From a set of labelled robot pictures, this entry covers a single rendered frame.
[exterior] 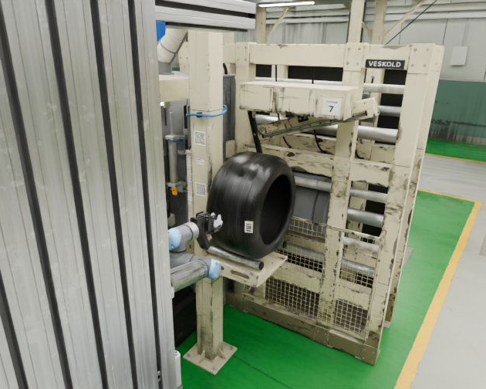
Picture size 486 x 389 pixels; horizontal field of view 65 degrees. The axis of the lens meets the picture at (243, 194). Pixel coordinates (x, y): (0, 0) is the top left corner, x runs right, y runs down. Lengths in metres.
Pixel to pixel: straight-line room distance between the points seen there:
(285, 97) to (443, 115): 8.75
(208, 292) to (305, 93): 1.30
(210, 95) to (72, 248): 1.60
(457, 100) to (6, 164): 10.36
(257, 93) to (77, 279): 1.76
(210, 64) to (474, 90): 8.96
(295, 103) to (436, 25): 8.85
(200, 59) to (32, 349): 1.68
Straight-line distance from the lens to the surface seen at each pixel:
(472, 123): 10.56
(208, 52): 1.96
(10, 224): 0.41
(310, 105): 1.99
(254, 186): 1.79
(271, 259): 2.26
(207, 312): 2.51
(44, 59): 0.41
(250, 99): 2.14
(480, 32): 10.57
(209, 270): 1.45
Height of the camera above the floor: 1.94
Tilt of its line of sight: 21 degrees down
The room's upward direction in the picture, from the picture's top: 1 degrees clockwise
